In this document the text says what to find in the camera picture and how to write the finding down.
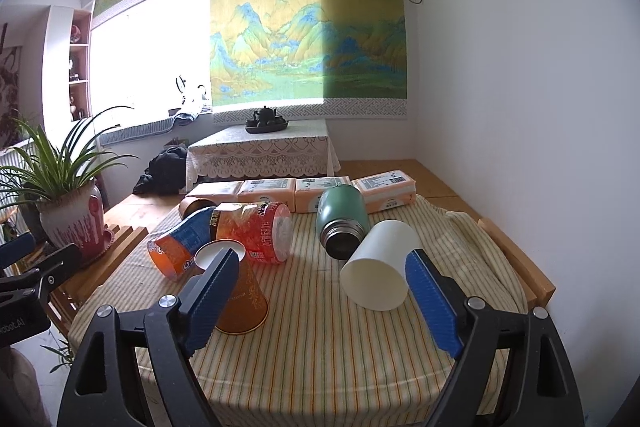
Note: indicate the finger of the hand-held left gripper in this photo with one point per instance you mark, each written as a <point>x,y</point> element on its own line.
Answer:
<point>62,264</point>
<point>17,249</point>

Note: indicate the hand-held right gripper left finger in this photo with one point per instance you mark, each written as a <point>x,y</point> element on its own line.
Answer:
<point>212,307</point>

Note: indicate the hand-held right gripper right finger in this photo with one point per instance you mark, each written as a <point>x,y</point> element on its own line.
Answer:
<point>432,309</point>

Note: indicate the person's left forearm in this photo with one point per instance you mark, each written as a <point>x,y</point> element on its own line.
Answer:
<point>20,387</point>

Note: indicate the orange and blue paper cup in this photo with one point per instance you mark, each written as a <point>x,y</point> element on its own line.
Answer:
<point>182,242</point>

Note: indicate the white cup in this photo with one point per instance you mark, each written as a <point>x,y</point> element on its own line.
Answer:
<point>380,257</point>

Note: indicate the red cup with clear lid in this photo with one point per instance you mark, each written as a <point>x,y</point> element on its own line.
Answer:
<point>250,229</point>

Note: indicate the brown paper cup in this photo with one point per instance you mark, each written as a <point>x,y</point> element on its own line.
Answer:
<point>192,206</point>

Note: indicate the wooden slatted stand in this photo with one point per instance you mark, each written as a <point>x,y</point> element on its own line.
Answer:
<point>100,264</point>

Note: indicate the potted plant in red-white pot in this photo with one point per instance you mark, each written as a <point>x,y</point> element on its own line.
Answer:
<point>70,212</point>

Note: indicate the striped tablecloth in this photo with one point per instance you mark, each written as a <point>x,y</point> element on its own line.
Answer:
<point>320,347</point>

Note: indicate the green thermos bottle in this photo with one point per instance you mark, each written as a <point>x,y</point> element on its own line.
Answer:
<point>342,217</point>

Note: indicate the black bag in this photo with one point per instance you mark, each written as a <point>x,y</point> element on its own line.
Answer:
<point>162,172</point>

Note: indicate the lace-covered low table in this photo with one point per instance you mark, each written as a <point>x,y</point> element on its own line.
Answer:
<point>260,154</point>

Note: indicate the white shelf unit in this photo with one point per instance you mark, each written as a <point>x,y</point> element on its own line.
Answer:
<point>65,67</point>

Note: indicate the blue towel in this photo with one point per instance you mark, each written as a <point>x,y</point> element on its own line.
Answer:
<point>192,114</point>

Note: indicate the dark teapot on tray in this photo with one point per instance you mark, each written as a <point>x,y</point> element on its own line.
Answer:
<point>266,119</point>

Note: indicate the large landscape painting blind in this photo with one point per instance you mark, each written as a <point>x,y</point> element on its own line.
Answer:
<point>310,32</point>

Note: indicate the wooden table frame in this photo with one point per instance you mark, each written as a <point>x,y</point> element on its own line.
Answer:
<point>520,264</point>

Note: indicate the dark wall picture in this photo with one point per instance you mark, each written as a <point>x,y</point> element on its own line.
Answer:
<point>7,82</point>

